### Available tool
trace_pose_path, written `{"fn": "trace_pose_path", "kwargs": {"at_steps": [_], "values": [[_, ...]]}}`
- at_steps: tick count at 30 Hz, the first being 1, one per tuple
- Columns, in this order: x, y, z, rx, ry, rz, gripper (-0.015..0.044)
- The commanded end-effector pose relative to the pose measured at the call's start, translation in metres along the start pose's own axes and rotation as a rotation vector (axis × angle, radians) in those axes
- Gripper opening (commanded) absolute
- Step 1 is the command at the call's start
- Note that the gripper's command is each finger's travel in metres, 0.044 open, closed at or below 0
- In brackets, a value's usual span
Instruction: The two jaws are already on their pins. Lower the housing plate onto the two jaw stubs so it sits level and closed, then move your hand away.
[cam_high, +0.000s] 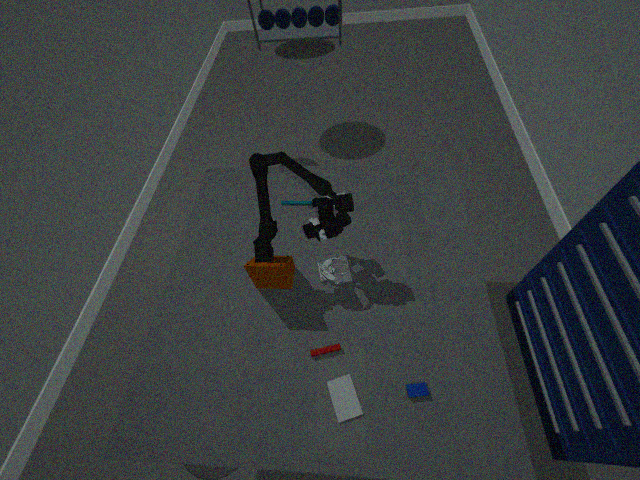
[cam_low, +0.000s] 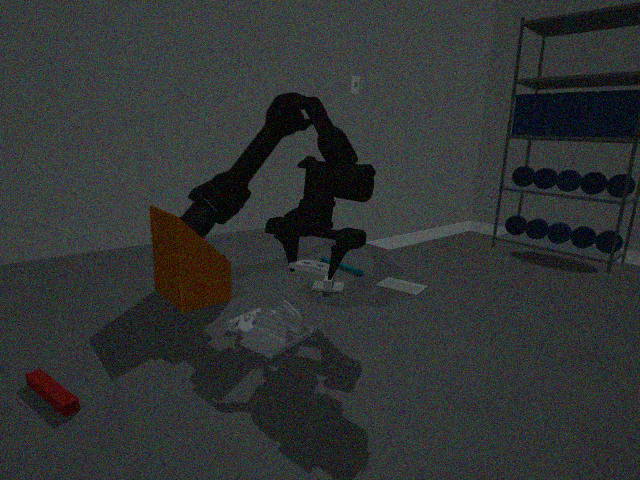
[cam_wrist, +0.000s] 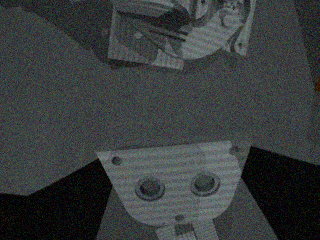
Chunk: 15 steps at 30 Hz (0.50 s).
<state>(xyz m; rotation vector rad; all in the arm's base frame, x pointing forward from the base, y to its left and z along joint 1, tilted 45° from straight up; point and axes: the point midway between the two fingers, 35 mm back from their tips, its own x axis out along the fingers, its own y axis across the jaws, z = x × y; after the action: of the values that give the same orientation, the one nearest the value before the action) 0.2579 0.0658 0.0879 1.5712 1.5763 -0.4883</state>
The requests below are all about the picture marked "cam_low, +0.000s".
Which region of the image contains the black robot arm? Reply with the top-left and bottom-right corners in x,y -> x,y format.
181,92 -> 376,238

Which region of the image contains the teal flat bar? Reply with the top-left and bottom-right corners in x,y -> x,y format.
321,257 -> 363,275

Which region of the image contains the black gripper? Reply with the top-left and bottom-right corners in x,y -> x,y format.
265,193 -> 366,280

